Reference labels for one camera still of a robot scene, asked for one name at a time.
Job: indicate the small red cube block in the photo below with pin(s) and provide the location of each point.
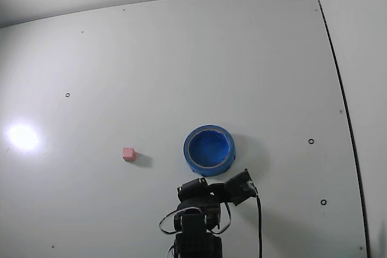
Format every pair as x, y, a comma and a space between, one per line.
128, 154

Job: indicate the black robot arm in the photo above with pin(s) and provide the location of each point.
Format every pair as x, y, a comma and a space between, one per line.
193, 240

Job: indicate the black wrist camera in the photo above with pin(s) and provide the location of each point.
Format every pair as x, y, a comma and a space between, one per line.
240, 190

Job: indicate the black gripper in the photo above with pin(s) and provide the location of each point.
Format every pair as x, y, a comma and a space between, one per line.
193, 190

